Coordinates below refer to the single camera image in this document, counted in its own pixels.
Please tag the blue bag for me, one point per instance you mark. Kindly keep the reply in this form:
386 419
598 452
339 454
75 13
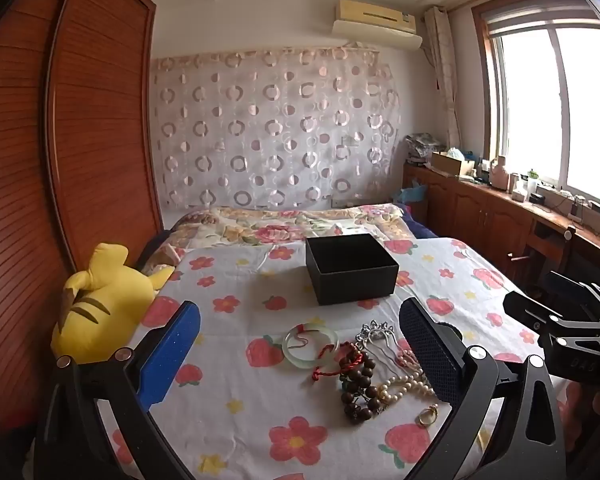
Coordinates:
412 195

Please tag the pale green jade bangle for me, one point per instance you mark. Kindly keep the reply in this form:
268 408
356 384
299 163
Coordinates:
292 355

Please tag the black jewelry box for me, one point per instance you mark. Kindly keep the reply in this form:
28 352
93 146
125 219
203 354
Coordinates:
350 270

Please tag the beige window curtain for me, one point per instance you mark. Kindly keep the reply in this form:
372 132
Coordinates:
445 70

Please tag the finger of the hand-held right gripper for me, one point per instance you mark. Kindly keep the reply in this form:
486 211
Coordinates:
522 305
567 284

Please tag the green capped bottle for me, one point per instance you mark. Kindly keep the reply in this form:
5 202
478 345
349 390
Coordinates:
532 182

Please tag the white wall air conditioner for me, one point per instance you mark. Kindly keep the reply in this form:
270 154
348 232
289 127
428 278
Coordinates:
375 22

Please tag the silver hair comb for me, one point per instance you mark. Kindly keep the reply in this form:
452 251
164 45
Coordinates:
375 332

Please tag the yellow striped plush toy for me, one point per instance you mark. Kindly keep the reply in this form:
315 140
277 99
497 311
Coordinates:
105 300

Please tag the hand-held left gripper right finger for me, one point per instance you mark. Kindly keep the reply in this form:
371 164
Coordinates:
430 355

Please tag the sheer circle-patterned wall curtain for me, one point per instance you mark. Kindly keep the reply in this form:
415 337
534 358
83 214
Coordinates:
275 130

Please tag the long wooden cabinet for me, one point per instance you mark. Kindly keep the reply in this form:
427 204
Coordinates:
480 220

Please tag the cardboard box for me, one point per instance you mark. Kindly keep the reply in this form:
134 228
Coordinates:
450 164

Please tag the wooden framed window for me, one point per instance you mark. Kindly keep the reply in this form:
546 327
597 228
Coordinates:
555 110

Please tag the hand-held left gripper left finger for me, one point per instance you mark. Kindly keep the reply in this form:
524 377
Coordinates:
172 355

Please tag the pile of newspapers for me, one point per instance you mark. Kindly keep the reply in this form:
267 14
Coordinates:
422 147

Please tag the pink bottle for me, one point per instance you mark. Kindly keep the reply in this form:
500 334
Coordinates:
500 175

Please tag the floral quilt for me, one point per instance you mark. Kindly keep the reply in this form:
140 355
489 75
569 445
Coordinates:
260 225

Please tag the brown wooden wardrobe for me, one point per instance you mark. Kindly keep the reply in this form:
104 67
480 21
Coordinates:
55 160

